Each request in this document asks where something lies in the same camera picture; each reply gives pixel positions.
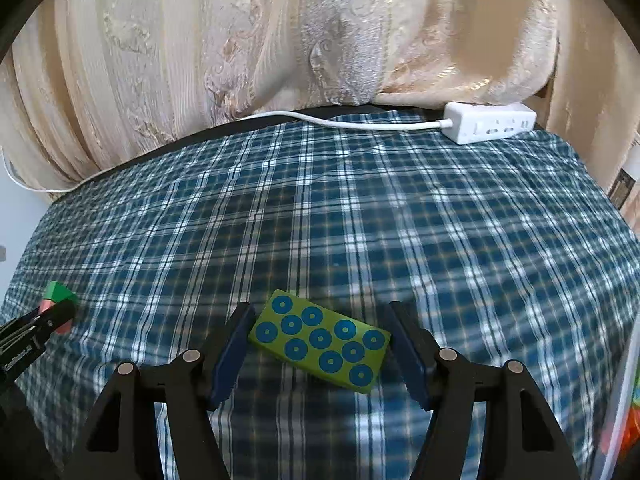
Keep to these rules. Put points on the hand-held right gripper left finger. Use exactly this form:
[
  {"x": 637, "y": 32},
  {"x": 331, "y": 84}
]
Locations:
[{"x": 232, "y": 355}]

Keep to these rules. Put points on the pink and green toy block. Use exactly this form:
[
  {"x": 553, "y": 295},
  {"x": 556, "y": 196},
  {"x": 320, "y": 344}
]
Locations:
[{"x": 57, "y": 292}]

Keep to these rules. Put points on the white barcode tag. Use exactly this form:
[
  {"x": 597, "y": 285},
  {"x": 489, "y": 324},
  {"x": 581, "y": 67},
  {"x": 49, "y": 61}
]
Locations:
[{"x": 627, "y": 180}]

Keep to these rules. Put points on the cream patterned curtain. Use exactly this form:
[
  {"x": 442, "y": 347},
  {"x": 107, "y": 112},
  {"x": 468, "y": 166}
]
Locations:
[{"x": 300, "y": 35}]

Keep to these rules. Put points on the blue plaid cloth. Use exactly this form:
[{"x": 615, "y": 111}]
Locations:
[{"x": 350, "y": 235}]

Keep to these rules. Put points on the clear plastic box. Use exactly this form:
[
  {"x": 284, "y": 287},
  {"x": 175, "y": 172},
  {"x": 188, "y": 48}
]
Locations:
[{"x": 620, "y": 410}]

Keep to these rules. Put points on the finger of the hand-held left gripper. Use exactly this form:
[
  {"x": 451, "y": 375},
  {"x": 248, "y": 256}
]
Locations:
[{"x": 25, "y": 345}]

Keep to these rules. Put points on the green blue-dotted block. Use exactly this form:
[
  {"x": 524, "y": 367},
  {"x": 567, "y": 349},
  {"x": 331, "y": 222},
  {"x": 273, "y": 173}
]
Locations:
[{"x": 320, "y": 340}]

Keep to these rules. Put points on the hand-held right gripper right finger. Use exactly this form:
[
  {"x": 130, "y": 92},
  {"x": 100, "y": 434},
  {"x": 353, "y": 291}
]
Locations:
[{"x": 412, "y": 355}]

